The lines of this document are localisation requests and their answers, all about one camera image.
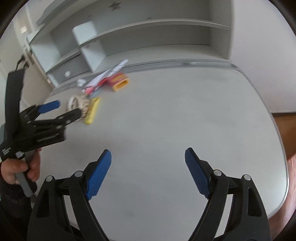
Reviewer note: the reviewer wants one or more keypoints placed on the long yellow snack packet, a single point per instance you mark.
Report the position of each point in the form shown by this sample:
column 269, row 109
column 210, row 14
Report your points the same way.
column 92, row 111

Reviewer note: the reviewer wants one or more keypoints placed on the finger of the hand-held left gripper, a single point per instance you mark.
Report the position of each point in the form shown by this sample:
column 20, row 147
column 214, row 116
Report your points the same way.
column 69, row 115
column 49, row 106

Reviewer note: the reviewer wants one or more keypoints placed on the white shelf divider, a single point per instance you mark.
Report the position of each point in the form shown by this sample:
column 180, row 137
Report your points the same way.
column 90, row 44

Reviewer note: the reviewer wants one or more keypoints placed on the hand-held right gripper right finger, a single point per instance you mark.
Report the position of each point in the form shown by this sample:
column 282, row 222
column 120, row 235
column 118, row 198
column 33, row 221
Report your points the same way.
column 196, row 172

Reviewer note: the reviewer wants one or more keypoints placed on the person's left forearm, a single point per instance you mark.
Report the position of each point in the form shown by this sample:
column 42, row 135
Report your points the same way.
column 13, row 204

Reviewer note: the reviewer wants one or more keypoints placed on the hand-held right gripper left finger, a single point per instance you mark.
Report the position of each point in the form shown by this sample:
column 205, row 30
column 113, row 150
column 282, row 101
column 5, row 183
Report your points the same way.
column 99, row 173

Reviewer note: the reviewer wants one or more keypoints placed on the grey drawer with white knob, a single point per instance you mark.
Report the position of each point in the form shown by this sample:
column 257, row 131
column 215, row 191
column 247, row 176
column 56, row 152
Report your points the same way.
column 67, row 74

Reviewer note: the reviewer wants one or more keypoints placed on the red white wrapper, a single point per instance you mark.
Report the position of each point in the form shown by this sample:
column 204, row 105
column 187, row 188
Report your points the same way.
column 104, row 76

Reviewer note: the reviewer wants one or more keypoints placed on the person's left hand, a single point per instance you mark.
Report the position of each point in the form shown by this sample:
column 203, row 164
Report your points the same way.
column 13, row 168

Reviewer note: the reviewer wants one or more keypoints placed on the grey white desk hutch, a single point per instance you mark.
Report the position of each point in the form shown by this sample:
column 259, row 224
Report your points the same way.
column 138, row 34

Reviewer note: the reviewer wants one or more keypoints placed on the red yellow small box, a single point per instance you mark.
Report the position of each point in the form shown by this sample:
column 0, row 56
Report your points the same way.
column 119, row 82

